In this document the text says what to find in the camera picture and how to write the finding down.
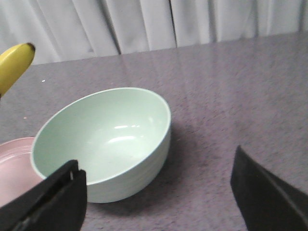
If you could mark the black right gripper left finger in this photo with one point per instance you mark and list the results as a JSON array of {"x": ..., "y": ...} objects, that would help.
[{"x": 58, "y": 203}]

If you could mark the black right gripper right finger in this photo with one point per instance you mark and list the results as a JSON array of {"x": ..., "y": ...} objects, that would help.
[{"x": 266, "y": 202}]

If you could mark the yellow banana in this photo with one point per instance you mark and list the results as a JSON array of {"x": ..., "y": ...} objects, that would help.
[{"x": 13, "y": 63}]

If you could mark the pink plate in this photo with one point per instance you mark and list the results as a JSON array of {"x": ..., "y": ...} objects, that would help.
[{"x": 16, "y": 173}]

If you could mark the green bowl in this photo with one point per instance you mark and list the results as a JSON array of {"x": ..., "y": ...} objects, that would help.
[{"x": 120, "y": 137}]

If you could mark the white curtain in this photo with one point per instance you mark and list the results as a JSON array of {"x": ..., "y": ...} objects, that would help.
[{"x": 64, "y": 30}]

